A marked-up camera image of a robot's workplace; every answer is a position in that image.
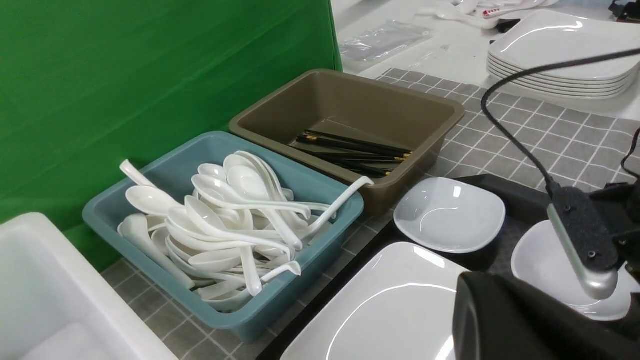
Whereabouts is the clear plastic bag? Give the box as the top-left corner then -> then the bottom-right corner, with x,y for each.
338,20 -> 434,63

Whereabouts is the black camera cable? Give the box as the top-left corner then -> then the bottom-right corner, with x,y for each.
481,47 -> 640,198

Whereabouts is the white spoon left side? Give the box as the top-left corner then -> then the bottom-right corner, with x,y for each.
118,213 -> 195,290

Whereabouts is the black serving tray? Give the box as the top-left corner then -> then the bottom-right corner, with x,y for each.
257,174 -> 640,360

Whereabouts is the large white square plate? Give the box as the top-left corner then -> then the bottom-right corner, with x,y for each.
281,242 -> 466,360

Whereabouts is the white bowl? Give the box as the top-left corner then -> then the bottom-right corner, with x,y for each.
393,177 -> 506,255
510,219 -> 639,322

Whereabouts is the large translucent white bin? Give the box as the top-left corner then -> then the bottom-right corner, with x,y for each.
0,213 -> 175,360

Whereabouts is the brown plastic chopstick bin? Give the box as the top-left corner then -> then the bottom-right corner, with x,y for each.
230,69 -> 466,217

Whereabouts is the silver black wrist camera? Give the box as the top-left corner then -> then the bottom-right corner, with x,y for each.
547,186 -> 620,300

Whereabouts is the white spoon standing at back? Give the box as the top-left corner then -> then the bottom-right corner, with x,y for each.
119,159 -> 156,188

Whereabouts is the teal plastic spoon bin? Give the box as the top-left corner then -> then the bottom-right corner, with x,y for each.
82,131 -> 364,343

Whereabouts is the stack of white plates background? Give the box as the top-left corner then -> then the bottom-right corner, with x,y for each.
486,10 -> 640,100

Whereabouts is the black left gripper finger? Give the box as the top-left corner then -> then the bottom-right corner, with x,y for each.
452,271 -> 640,360

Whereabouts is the white spoon over bin edge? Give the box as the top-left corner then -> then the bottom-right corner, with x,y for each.
298,176 -> 375,240

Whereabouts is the green backdrop cloth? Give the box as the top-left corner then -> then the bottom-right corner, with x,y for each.
0,0 -> 342,272

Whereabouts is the black chopstick in bin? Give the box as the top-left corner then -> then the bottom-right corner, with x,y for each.
302,130 -> 413,157
295,134 -> 413,163

